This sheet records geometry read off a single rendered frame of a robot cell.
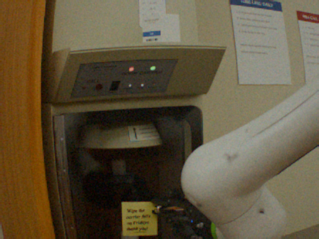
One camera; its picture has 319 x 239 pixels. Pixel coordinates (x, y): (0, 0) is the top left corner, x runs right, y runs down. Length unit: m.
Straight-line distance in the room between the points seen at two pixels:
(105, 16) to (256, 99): 0.78
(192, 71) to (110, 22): 0.19
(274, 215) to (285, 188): 1.09
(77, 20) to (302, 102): 0.58
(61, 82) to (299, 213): 1.15
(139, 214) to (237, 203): 0.44
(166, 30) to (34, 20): 0.28
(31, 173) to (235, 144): 0.42
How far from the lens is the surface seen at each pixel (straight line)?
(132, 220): 1.50
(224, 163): 1.07
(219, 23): 2.09
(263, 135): 1.06
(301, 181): 2.28
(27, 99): 1.32
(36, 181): 1.34
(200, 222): 1.27
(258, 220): 1.13
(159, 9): 1.52
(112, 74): 1.40
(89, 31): 1.46
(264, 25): 2.18
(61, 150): 1.43
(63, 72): 1.36
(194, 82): 1.49
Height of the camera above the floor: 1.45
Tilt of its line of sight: 3 degrees down
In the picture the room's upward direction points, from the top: 2 degrees counter-clockwise
